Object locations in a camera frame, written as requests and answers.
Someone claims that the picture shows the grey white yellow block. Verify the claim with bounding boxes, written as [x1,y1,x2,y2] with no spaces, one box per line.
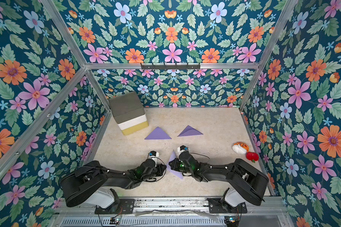
[109,91,149,136]

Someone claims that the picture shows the orange white plush toy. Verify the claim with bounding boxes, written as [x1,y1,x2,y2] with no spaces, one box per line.
[232,142,249,154]

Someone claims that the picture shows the red plush toy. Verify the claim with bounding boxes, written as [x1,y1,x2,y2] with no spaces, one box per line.
[246,152,260,163]

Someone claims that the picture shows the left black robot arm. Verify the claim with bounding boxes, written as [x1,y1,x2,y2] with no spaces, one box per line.
[60,159,167,208]

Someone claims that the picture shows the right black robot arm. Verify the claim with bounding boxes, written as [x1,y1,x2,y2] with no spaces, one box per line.
[169,151,269,206]

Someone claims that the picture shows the pale purple paper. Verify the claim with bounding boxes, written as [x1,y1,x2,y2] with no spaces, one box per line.
[167,151,183,180]

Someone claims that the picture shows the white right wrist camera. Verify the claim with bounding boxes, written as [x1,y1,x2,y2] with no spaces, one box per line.
[177,145,188,154]

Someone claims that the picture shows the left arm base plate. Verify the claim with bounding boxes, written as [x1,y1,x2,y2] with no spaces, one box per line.
[95,199,135,215]

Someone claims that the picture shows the purple square paper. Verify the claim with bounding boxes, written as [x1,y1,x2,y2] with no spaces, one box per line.
[178,125,203,137]
[145,127,171,140]

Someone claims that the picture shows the black hook rail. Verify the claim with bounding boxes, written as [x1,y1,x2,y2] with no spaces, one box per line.
[140,63,201,71]

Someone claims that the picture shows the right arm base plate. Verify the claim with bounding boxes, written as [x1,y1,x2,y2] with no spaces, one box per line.
[206,198,247,214]

